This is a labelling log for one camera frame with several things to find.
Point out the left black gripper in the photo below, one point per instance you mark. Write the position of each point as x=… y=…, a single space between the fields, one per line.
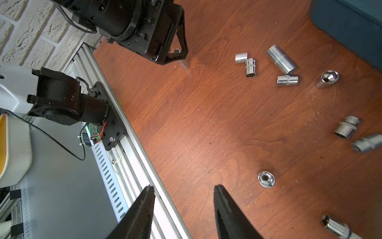
x=154 y=30

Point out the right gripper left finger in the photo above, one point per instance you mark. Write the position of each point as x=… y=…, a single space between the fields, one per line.
x=137 y=222

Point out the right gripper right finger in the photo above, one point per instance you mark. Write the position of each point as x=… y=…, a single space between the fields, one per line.
x=231 y=222

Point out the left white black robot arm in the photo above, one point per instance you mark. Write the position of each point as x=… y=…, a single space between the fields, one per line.
x=54 y=95

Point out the round chrome socket front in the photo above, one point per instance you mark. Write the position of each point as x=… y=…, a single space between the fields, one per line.
x=266 y=179

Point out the chrome socket pair left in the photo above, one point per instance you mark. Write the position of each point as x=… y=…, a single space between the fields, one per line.
x=241 y=58

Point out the chrome socket pair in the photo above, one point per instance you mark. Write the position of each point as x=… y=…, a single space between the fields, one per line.
x=241 y=58
x=250 y=68

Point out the chrome socket pair right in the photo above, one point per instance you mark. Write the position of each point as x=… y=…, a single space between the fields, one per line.
x=250 y=68

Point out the chrome socket beside long one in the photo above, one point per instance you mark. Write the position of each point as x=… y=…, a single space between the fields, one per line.
x=287 y=80

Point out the teal plastic storage box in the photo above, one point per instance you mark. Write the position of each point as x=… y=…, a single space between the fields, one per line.
x=357 y=25

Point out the left green circuit board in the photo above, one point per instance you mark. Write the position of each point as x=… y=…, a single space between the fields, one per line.
x=94 y=132

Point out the white yellow object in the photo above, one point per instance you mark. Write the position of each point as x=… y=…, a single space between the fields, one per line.
x=16 y=150

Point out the aluminium front rail frame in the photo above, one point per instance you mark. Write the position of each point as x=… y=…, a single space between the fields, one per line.
x=75 y=189

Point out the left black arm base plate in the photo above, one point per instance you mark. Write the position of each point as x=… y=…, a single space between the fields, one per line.
x=113 y=128

